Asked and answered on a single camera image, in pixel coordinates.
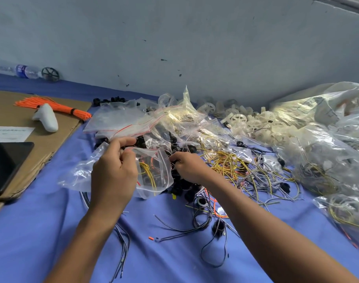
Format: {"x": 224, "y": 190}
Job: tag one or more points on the person's right hand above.
{"x": 192, "y": 168}

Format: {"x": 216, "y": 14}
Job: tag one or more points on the person's left hand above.
{"x": 114, "y": 179}

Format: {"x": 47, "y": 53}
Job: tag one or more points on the pile of black plastic rings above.
{"x": 182, "y": 188}

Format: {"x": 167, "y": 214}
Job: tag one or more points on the clear zip plastic bag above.
{"x": 156, "y": 171}

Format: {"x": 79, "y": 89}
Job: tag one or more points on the heap of plastic bags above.
{"x": 188, "y": 118}

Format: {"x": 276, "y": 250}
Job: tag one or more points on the pile of white plastic wheels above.
{"x": 256, "y": 120}

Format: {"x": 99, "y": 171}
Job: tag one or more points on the pile of large plastic bags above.
{"x": 327, "y": 150}

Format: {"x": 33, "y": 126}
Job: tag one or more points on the person's left forearm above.
{"x": 82, "y": 253}

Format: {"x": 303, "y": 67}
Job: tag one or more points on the person's right forearm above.
{"x": 279, "y": 238}

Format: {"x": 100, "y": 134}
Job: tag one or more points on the white handheld device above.
{"x": 47, "y": 118}

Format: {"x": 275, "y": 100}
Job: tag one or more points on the blue cloth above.
{"x": 38, "y": 232}

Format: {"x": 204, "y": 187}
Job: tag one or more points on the orange tie bundle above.
{"x": 49, "y": 106}

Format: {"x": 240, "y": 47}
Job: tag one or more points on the black smartphone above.
{"x": 7, "y": 166}

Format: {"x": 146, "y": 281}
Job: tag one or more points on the white paper sheet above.
{"x": 8, "y": 135}

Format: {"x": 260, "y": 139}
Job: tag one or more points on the brown cardboard sheet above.
{"x": 20, "y": 112}

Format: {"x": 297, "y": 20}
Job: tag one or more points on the black round wheel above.
{"x": 50, "y": 74}

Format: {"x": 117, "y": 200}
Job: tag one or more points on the clear plastic water bottle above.
{"x": 17, "y": 72}

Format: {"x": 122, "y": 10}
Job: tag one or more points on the window frame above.
{"x": 341, "y": 3}

